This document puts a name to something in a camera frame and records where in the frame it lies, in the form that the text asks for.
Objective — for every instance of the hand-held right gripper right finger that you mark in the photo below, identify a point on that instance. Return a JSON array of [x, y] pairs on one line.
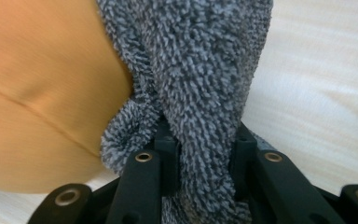
[[279, 186]]

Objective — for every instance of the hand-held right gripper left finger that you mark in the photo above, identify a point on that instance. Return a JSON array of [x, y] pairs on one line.
[[140, 186]]

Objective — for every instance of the orange soft toy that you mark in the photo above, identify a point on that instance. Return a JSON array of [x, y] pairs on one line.
[[43, 93]]

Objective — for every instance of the grey fluffy cloth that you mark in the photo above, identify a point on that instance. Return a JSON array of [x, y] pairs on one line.
[[199, 77]]

